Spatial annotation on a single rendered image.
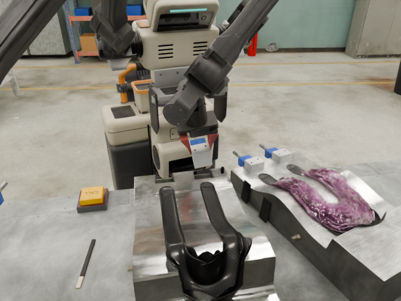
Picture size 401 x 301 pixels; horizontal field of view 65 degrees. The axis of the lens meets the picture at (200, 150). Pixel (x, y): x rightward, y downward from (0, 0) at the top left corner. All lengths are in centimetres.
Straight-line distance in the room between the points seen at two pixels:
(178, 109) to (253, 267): 34
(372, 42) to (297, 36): 128
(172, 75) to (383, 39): 576
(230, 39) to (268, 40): 567
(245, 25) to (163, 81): 47
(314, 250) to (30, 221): 73
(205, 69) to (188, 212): 34
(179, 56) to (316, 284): 79
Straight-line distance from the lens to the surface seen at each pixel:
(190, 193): 82
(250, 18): 71
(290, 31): 644
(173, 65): 112
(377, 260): 72
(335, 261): 75
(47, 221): 96
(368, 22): 642
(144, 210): 78
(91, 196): 94
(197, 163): 85
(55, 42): 623
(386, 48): 671
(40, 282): 82
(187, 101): 66
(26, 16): 62
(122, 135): 145
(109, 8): 85
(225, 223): 74
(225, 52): 68
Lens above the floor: 139
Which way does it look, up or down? 30 degrees down
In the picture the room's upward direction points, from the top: straight up
